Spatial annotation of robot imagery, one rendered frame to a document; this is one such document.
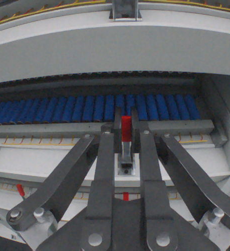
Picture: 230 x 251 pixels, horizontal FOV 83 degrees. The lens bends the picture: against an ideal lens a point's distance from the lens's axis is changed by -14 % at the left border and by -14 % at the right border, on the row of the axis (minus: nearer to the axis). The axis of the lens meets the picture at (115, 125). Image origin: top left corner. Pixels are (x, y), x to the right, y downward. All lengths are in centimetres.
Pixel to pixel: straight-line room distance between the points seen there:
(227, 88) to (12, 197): 60
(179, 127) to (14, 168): 30
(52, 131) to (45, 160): 5
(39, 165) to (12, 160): 6
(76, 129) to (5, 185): 37
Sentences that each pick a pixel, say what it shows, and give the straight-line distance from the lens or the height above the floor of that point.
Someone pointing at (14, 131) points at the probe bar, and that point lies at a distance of 32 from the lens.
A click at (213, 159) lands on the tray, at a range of 29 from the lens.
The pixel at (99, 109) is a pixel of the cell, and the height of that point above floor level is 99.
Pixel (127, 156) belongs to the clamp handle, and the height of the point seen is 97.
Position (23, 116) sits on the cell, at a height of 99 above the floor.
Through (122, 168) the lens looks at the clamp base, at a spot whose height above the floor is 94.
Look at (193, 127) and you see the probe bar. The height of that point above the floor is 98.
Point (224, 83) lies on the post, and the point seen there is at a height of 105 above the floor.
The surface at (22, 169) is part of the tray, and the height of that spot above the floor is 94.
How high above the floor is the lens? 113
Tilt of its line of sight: 35 degrees down
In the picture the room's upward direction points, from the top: 3 degrees counter-clockwise
